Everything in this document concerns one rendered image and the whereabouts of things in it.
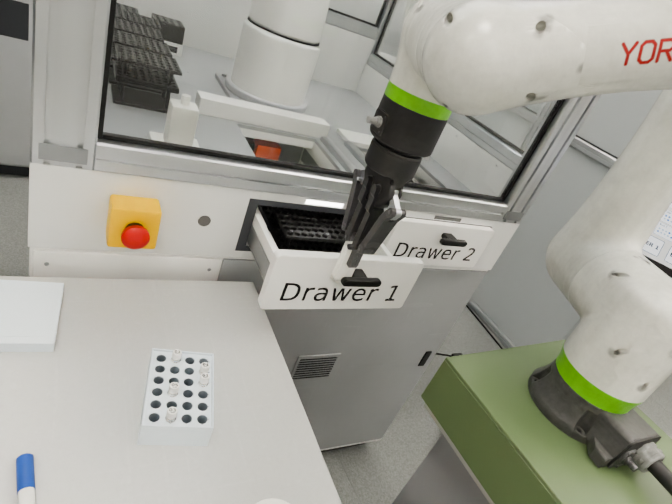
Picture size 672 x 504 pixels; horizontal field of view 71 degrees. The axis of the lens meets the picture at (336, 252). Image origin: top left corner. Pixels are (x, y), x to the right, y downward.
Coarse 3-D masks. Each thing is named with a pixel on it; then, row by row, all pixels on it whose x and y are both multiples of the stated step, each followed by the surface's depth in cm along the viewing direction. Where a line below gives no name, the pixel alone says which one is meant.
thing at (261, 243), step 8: (256, 216) 85; (256, 224) 85; (264, 224) 84; (256, 232) 84; (264, 232) 81; (248, 240) 87; (256, 240) 83; (264, 240) 81; (272, 240) 80; (256, 248) 83; (264, 248) 81; (272, 248) 78; (384, 248) 92; (256, 256) 83; (264, 256) 80; (264, 264) 80; (264, 272) 79
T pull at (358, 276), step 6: (354, 270) 78; (360, 270) 79; (354, 276) 77; (360, 276) 77; (366, 276) 78; (342, 282) 75; (348, 282) 75; (354, 282) 76; (360, 282) 76; (366, 282) 77; (372, 282) 77; (378, 282) 78
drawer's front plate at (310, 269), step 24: (288, 264) 73; (312, 264) 75; (360, 264) 79; (384, 264) 81; (408, 264) 84; (264, 288) 75; (288, 288) 76; (336, 288) 80; (360, 288) 83; (384, 288) 85; (408, 288) 88
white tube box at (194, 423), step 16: (160, 352) 65; (192, 352) 67; (160, 368) 64; (176, 368) 64; (192, 368) 65; (160, 384) 61; (192, 384) 64; (208, 384) 64; (144, 400) 59; (160, 400) 59; (176, 400) 60; (192, 400) 61; (208, 400) 61; (144, 416) 56; (160, 416) 57; (176, 416) 58; (192, 416) 59; (208, 416) 60; (144, 432) 56; (160, 432) 57; (176, 432) 57; (192, 432) 58; (208, 432) 58
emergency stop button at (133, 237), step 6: (126, 228) 70; (132, 228) 70; (138, 228) 70; (144, 228) 71; (126, 234) 69; (132, 234) 70; (138, 234) 70; (144, 234) 70; (126, 240) 70; (132, 240) 70; (138, 240) 70; (144, 240) 71; (126, 246) 71; (132, 246) 71; (138, 246) 71; (144, 246) 72
